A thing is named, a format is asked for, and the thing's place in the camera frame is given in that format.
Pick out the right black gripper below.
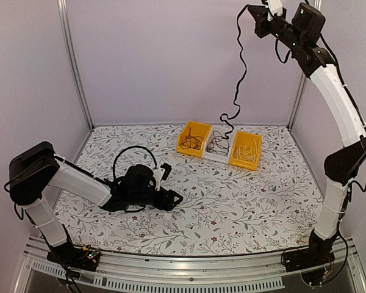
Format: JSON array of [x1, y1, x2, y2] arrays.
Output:
[[249, 5, 304, 50]]

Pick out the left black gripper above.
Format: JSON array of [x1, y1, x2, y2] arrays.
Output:
[[129, 187, 184, 212]]

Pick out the white cable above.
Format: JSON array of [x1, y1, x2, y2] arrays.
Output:
[[234, 137, 260, 164], [233, 140, 257, 164]]

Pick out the black cables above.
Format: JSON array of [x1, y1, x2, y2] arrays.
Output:
[[220, 4, 253, 138]]

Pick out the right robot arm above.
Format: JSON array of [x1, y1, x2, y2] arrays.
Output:
[[248, 1, 366, 266]]

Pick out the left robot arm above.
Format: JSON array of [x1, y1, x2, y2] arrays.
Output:
[[4, 142, 183, 265]]

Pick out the large yellow plastic bin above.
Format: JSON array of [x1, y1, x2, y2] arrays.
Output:
[[176, 121, 212, 157]]

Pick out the white translucent plastic bin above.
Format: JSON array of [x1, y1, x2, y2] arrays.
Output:
[[202, 125, 236, 164]]

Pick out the small yellow plastic bin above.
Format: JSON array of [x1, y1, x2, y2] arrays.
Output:
[[229, 131, 262, 171]]

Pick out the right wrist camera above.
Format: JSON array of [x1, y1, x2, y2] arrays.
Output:
[[261, 0, 286, 21]]

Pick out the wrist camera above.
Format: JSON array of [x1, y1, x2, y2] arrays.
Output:
[[261, 0, 286, 21], [153, 163, 172, 191]]

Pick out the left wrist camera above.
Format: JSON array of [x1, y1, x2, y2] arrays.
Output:
[[153, 163, 172, 191]]

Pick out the right aluminium frame post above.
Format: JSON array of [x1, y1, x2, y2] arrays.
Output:
[[287, 0, 323, 131]]

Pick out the aluminium frame post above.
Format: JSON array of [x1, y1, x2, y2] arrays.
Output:
[[57, 0, 95, 130], [287, 0, 323, 131]]

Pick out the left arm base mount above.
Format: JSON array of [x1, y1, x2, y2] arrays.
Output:
[[44, 236, 101, 272]]

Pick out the front aluminium rail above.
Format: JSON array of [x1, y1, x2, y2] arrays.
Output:
[[13, 237, 366, 292]]

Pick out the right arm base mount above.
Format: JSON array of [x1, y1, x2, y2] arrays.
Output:
[[281, 238, 335, 287]]

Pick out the left aluminium frame post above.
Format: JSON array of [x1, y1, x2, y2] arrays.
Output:
[[57, 0, 95, 130]]

